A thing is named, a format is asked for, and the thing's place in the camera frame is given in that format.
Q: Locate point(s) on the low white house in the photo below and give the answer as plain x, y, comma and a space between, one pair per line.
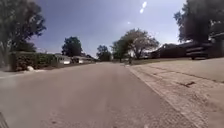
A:
71, 59

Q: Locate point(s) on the low dark building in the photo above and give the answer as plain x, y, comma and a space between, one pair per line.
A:
170, 50

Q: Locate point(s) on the pale concrete driveway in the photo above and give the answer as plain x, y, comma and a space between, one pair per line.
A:
186, 80

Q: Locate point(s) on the small dark tree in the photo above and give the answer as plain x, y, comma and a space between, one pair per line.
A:
103, 54

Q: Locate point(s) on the grass strip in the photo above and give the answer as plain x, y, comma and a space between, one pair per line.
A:
150, 61

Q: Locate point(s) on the grey asphalt road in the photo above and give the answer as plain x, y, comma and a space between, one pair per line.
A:
90, 93

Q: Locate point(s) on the large dark tree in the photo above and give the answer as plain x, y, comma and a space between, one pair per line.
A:
16, 23

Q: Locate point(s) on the green hedge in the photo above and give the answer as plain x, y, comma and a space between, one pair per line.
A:
31, 61

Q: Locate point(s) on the broad pale-leaved tree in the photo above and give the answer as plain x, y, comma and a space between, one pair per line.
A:
136, 41

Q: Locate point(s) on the pale rock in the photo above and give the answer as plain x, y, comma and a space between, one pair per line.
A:
30, 68

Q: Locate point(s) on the tall dark tree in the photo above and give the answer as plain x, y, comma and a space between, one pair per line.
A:
200, 18

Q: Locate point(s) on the dark round tree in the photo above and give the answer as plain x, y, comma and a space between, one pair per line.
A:
71, 46

